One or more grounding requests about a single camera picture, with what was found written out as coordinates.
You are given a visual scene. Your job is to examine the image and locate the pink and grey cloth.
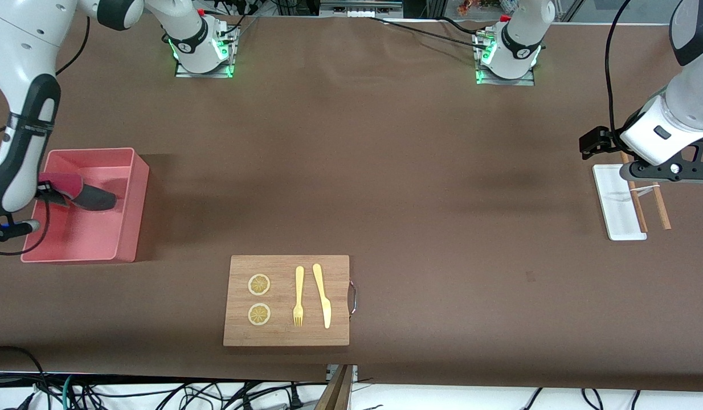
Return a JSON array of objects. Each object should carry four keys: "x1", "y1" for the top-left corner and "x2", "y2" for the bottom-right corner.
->
[{"x1": 41, "y1": 172, "x2": 118, "y2": 212}]

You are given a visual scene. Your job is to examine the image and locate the pink plastic bin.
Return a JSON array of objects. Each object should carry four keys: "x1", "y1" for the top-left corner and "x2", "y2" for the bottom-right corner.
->
[{"x1": 21, "y1": 147, "x2": 150, "y2": 264}]

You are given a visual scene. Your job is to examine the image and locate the white rectangular tray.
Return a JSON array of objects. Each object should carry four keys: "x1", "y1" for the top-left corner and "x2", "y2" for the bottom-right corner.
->
[{"x1": 592, "y1": 164, "x2": 648, "y2": 241}]

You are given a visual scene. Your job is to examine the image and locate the brown table cover sheet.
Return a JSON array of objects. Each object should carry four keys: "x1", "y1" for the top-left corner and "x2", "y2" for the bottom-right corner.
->
[{"x1": 0, "y1": 13, "x2": 703, "y2": 393}]

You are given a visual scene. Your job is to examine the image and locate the yellow plastic fork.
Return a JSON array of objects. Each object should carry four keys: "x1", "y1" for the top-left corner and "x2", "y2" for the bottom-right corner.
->
[{"x1": 293, "y1": 266, "x2": 305, "y2": 327}]

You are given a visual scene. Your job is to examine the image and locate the wooden cutting board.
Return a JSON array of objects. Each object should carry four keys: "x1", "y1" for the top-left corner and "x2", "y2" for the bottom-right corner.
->
[{"x1": 223, "y1": 255, "x2": 358, "y2": 347}]

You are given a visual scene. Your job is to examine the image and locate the yellow plastic knife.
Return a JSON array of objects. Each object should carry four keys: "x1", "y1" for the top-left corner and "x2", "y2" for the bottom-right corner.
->
[{"x1": 312, "y1": 263, "x2": 332, "y2": 330}]

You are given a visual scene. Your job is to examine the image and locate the wooden plank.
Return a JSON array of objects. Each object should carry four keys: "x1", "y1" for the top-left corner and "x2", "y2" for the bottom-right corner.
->
[{"x1": 314, "y1": 364, "x2": 355, "y2": 410}]

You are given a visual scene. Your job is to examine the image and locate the black looped cable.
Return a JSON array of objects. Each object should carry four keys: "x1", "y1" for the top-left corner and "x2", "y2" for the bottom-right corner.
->
[{"x1": 0, "y1": 346, "x2": 46, "y2": 410}]

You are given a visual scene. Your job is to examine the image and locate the short black cable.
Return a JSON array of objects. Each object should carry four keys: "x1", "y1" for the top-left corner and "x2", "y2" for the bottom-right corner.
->
[{"x1": 437, "y1": 16, "x2": 484, "y2": 36}]

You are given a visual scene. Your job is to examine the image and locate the long black cable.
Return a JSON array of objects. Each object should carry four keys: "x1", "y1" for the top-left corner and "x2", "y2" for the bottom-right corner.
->
[{"x1": 366, "y1": 16, "x2": 492, "y2": 49}]

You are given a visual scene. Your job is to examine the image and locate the silver frame rail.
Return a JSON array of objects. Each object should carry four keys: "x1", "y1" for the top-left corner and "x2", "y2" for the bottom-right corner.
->
[{"x1": 320, "y1": 0, "x2": 403, "y2": 18}]

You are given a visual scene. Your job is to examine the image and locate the small metal bracket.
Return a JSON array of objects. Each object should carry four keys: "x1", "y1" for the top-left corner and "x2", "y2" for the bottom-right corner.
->
[{"x1": 327, "y1": 364, "x2": 359, "y2": 383}]

